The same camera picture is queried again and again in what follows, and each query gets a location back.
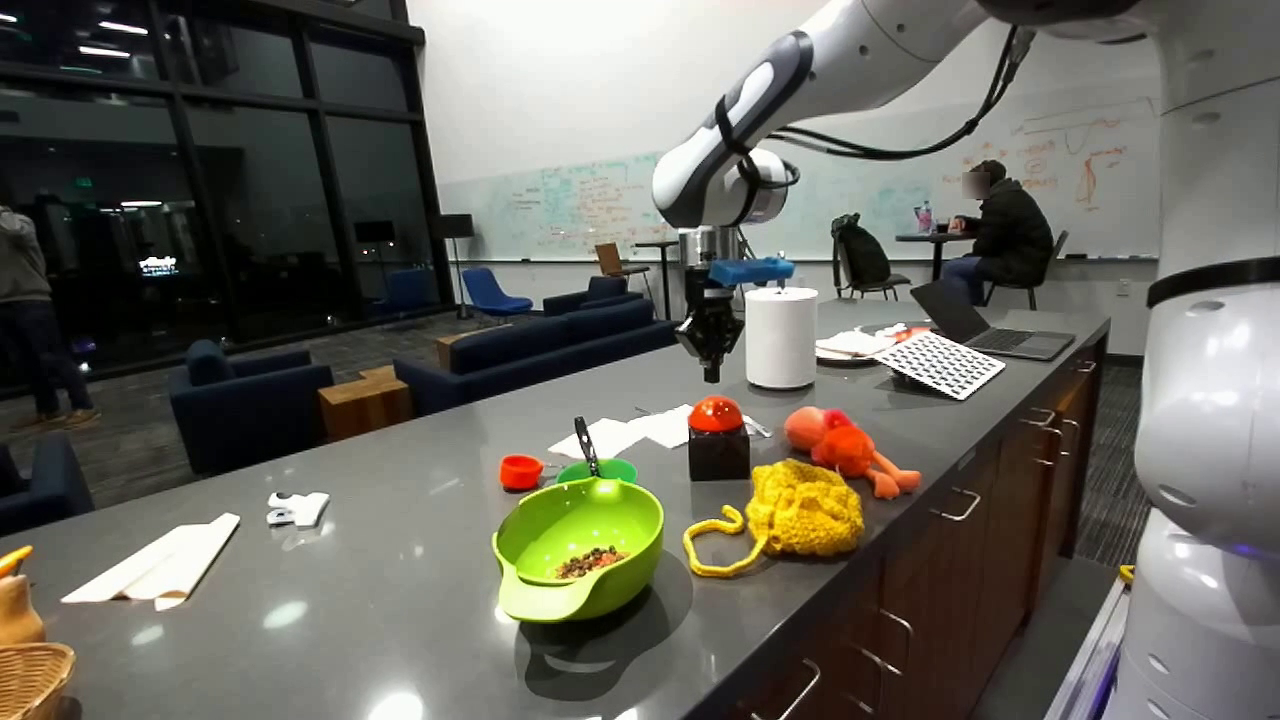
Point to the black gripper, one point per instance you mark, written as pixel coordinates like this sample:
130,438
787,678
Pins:
710,314

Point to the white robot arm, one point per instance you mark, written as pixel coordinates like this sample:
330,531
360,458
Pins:
853,52

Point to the white paper towel roll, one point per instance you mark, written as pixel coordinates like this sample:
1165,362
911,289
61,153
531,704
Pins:
780,343

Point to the white paper sheets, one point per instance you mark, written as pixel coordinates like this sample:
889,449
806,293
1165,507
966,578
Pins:
625,435

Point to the tall dark side table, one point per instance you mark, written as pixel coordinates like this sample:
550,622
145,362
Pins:
663,253

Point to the small green cup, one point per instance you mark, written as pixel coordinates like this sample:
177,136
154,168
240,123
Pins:
619,469

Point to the stack of white papers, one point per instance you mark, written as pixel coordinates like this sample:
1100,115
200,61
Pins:
853,345

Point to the black spoon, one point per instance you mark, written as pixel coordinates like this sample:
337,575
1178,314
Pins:
586,446

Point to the orange plush toy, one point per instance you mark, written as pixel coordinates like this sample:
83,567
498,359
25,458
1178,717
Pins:
846,446

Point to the dark blue sofa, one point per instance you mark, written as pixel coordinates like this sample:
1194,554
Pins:
547,345

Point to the yellow knitted bag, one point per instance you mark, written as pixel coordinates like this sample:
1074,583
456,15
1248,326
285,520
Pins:
806,514

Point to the black backpack on chair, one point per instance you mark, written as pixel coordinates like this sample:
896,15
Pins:
865,259

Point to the small orange lid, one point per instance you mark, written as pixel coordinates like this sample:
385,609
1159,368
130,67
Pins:
522,474

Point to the green plastic bowl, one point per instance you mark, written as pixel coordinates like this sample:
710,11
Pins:
572,547

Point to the white keyboard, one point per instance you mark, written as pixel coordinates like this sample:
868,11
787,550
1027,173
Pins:
942,362

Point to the blue lounge chair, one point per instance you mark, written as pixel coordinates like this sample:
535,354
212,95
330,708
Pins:
489,293

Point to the small dark round table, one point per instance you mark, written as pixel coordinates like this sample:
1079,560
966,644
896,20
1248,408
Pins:
932,240

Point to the pink bottle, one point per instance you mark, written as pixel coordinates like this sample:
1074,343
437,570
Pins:
924,217

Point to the dark open laptop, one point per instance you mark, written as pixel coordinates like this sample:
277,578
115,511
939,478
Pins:
1023,343

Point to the seated person in dark jacket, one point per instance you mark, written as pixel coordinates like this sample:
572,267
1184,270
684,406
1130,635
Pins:
1008,232

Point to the dark wooden counter cabinet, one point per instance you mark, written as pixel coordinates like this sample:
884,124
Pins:
984,575

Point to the wooden box stool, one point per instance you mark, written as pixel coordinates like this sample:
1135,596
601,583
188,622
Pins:
360,403

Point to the dark chair with thin legs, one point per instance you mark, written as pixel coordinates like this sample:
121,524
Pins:
1055,260

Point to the crumpled white wrapper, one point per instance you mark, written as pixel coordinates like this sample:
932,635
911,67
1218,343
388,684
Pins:
299,511

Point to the dark blue armchair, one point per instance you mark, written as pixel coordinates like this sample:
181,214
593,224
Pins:
41,487
246,412

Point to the folded white paper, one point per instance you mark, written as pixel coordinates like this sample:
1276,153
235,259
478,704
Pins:
162,560

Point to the standing person in grey top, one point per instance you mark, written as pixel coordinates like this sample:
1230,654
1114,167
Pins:
33,321

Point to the tan wooden figure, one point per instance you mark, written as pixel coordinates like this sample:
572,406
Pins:
18,606

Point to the woven wicker basket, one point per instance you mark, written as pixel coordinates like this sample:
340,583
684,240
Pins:
33,683

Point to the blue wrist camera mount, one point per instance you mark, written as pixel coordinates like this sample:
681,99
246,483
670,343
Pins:
755,270

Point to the wall whiteboard with drawings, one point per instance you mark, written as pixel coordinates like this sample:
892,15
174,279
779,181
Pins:
572,205

